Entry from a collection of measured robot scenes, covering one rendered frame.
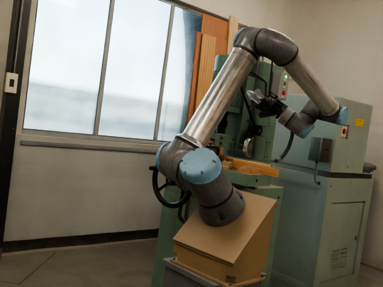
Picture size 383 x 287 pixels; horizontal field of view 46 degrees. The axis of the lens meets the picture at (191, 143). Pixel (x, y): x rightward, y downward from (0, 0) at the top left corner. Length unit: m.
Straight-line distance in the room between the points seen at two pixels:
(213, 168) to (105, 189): 2.22
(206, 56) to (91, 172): 1.46
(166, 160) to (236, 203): 0.32
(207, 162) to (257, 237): 0.34
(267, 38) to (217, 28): 2.51
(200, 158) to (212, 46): 2.62
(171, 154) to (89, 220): 2.05
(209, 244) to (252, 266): 0.18
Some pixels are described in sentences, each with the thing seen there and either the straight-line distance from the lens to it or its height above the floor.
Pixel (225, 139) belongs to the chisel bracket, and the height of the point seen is 1.04.
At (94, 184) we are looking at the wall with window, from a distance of 3.71.
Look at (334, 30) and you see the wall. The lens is 4.99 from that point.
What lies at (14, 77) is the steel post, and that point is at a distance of 3.22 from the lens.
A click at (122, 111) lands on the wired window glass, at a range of 3.84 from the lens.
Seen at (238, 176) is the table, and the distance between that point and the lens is 2.27.
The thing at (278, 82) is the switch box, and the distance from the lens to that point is 2.70.
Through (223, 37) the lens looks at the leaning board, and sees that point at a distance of 4.42.
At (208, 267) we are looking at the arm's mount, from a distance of 1.74.
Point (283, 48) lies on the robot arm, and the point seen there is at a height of 1.46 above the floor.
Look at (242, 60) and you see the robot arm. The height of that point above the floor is 1.40.
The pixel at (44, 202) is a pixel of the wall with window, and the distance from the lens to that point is 3.54.
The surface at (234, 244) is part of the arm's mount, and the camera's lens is 1.71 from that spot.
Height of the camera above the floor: 1.13
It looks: 3 degrees down
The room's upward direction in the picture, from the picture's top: 8 degrees clockwise
